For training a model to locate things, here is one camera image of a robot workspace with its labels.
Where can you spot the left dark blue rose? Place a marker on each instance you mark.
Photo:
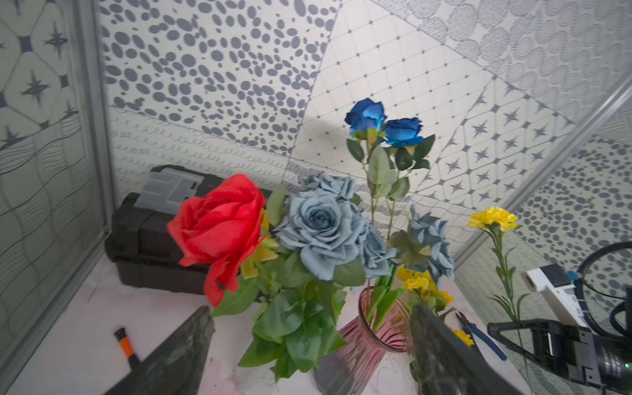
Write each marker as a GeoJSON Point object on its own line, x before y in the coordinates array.
{"type": "Point", "coordinates": [366, 120]}

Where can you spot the pink glass vase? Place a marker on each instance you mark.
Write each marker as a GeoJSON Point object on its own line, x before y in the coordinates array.
{"type": "Point", "coordinates": [349, 369]}

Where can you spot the blue tulip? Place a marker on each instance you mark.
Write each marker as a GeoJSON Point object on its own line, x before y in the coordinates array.
{"type": "Point", "coordinates": [383, 297]}

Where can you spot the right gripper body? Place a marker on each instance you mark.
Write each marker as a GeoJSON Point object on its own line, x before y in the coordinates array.
{"type": "Point", "coordinates": [567, 352]}

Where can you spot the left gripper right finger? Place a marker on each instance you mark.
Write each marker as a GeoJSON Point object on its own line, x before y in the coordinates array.
{"type": "Point", "coordinates": [445, 364]}

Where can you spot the black plastic toolbox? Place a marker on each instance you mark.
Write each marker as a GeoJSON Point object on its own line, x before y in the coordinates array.
{"type": "Point", "coordinates": [140, 244]}

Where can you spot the yellow poppy flower stem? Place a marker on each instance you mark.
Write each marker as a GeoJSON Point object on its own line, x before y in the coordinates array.
{"type": "Point", "coordinates": [420, 288]}

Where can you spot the dark blue rose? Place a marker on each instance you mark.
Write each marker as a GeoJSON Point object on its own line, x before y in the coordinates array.
{"type": "Point", "coordinates": [407, 152]}
{"type": "Point", "coordinates": [366, 120]}

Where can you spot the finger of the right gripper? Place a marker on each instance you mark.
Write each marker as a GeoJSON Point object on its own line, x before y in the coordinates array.
{"type": "Point", "coordinates": [537, 325]}
{"type": "Point", "coordinates": [541, 353]}

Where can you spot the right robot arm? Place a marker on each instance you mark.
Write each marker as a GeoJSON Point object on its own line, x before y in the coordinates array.
{"type": "Point", "coordinates": [608, 315]}

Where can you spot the orange black screwdriver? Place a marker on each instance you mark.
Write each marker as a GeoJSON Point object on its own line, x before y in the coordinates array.
{"type": "Point", "coordinates": [127, 348]}

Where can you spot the double sunflower stem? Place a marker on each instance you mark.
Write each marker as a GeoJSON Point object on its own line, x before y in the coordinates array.
{"type": "Point", "coordinates": [464, 337]}

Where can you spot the grey blue rose bouquet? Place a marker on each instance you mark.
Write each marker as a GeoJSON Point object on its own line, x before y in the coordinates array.
{"type": "Point", "coordinates": [319, 255]}

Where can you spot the right dark blue rose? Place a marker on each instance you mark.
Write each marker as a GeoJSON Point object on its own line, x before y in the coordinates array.
{"type": "Point", "coordinates": [407, 152]}

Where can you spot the yellow carnation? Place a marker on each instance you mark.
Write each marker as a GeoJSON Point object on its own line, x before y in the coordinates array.
{"type": "Point", "coordinates": [496, 221]}

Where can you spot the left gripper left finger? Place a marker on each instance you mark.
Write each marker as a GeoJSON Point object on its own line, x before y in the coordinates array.
{"type": "Point", "coordinates": [177, 365]}

